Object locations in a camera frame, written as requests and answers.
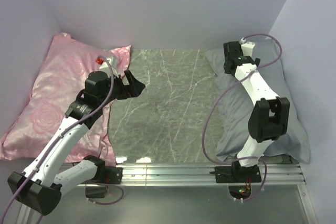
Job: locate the grey marble mat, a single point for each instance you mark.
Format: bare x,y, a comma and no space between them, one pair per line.
172,121

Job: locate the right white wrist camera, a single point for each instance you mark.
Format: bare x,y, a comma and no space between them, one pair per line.
247,47

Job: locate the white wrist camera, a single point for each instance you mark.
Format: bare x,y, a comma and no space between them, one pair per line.
247,47
111,61

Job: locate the pink satin rose pillow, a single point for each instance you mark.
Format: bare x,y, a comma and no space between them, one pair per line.
61,77

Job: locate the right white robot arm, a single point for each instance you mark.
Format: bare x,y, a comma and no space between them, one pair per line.
269,117

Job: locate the grey pillowcase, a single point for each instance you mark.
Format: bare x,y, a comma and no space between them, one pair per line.
236,106

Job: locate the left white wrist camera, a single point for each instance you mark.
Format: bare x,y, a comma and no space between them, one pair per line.
111,61

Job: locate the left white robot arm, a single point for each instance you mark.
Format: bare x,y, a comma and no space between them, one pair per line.
41,186

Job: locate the aluminium mounting rail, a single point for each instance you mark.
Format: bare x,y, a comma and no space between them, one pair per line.
186,193

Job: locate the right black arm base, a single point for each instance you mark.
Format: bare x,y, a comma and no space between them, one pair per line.
228,175

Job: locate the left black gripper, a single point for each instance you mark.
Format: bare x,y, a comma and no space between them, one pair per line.
136,89

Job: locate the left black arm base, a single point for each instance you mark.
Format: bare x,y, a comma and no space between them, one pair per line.
111,175

